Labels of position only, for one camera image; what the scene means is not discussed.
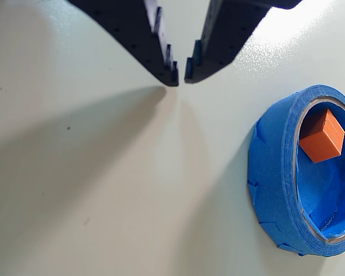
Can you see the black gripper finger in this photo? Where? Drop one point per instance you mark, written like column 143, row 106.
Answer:
column 227, row 34
column 132, row 31

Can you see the orange cube block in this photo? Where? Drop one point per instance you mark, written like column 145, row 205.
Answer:
column 322, row 143

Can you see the blue tape roll bin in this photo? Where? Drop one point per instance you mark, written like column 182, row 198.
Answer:
column 270, row 172

